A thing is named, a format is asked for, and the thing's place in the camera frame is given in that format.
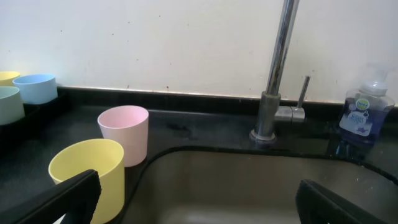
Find pale green cup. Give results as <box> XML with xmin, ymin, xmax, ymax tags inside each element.
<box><xmin>0</xmin><ymin>86</ymin><xmax>25</xmax><ymax>126</ymax></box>

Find blue cup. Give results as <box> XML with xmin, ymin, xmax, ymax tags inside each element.
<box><xmin>12</xmin><ymin>73</ymin><xmax>58</xmax><ymax>105</ymax></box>

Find black tray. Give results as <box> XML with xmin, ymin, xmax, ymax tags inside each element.
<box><xmin>0</xmin><ymin>89</ymin><xmax>71</xmax><ymax>147</ymax></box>

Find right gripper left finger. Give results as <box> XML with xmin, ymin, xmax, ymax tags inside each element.
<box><xmin>0</xmin><ymin>169</ymin><xmax>102</xmax><ymax>224</ymax></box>

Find steel tap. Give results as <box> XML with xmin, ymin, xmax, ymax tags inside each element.
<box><xmin>249</xmin><ymin>0</ymin><xmax>311</xmax><ymax>144</ymax></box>

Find steel sink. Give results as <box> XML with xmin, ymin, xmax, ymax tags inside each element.
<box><xmin>121</xmin><ymin>146</ymin><xmax>398</xmax><ymax>224</ymax></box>

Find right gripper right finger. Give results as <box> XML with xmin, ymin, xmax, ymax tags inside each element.
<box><xmin>295</xmin><ymin>179</ymin><xmax>389</xmax><ymax>224</ymax></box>

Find pink cup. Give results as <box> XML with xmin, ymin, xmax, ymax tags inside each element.
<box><xmin>97</xmin><ymin>105</ymin><xmax>149</xmax><ymax>168</ymax></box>

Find yellow cup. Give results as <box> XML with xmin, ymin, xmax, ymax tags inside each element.
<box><xmin>0</xmin><ymin>71</ymin><xmax>21</xmax><ymax>87</ymax></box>
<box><xmin>48</xmin><ymin>138</ymin><xmax>126</xmax><ymax>224</ymax></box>

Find blue soap bottle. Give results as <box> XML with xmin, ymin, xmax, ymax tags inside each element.
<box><xmin>337</xmin><ymin>63</ymin><xmax>396</xmax><ymax>146</ymax></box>

